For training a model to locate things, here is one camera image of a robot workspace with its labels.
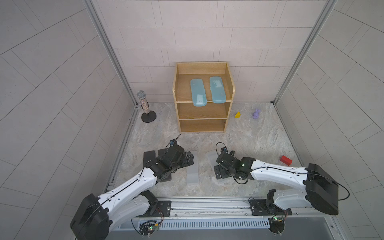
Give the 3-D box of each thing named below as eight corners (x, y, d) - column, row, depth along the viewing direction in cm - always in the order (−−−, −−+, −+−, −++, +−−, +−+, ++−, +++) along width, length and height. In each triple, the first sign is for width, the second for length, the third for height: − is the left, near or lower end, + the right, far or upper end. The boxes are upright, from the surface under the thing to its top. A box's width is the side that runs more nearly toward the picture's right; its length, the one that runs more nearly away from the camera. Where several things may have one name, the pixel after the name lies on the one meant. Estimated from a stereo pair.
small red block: (279, 159, 89) (281, 158, 88) (281, 156, 91) (282, 154, 89) (289, 165, 87) (291, 164, 85) (290, 161, 89) (292, 160, 87)
